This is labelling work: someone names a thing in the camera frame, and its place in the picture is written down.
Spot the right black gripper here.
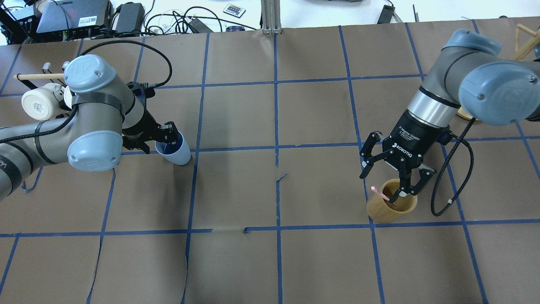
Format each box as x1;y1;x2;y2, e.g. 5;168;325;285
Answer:
359;110;449;198

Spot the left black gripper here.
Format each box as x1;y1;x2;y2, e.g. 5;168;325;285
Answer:
122;109;179;154

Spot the light blue plastic cup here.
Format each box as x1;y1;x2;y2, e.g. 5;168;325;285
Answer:
154;131;192;166

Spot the pink chopstick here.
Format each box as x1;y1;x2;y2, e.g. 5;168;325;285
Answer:
370;186;390;202

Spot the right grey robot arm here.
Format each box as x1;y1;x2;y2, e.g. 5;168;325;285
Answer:
359;29;540;196

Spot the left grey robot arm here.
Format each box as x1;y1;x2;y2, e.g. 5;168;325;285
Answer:
0;54;187;199

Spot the bamboo chopstick holder cup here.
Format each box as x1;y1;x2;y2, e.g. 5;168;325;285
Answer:
366;179;418;223

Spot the wooden mug tree stand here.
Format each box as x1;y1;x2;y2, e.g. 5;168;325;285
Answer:
446;24;539;126

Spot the white mug rear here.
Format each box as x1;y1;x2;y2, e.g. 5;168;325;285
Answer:
62;86;74;109

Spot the white mug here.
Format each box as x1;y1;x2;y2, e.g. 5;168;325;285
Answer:
21;83;71;121
62;86;74;109

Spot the black power adapter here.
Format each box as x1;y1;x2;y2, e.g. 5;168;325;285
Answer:
113;2;145;33

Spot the brown paper table cover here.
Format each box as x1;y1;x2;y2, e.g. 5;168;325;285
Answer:
1;16;539;304

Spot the white mug front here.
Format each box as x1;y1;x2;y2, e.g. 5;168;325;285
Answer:
21;83;71;121

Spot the small remote control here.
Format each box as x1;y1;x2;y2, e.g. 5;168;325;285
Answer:
222;3;246;19

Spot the black computer box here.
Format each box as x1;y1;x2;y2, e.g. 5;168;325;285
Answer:
0;0;114;43

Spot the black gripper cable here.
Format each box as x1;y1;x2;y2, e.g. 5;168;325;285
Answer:
430;118;475;217

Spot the aluminium frame post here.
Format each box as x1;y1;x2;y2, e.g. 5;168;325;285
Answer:
261;0;282;35

